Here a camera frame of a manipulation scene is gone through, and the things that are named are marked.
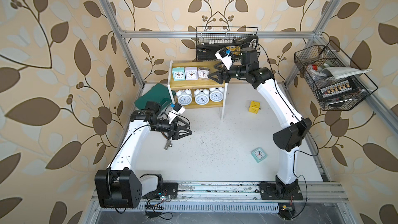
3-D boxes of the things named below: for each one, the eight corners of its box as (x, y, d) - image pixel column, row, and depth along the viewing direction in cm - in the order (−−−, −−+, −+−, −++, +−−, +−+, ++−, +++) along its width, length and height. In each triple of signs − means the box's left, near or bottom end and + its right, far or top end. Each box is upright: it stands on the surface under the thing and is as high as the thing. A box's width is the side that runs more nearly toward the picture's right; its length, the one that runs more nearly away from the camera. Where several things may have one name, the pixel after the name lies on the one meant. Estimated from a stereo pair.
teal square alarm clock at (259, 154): (258, 164, 84) (259, 162, 82) (249, 152, 88) (250, 151, 86) (267, 157, 86) (269, 156, 85) (259, 147, 90) (260, 145, 89)
